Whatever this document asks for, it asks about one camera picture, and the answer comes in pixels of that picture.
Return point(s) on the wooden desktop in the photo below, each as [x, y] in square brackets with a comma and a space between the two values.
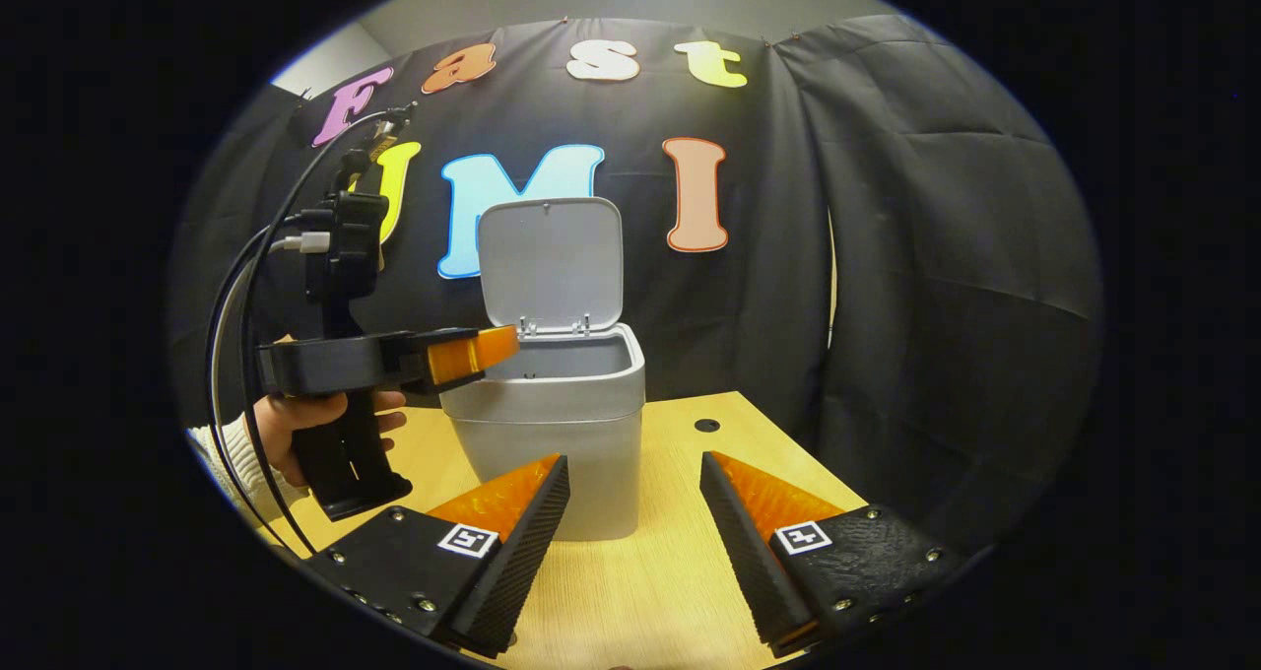
[640, 571]

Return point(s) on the white desktop garbage bin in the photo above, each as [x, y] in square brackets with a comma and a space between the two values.
[552, 453]

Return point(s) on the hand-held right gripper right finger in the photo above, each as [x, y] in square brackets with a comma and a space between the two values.
[749, 562]

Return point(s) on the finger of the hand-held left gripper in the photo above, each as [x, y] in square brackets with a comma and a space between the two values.
[473, 353]

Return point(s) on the black backdrop cloth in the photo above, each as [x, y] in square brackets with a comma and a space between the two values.
[936, 305]

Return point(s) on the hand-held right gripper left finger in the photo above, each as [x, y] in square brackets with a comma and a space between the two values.
[527, 562]

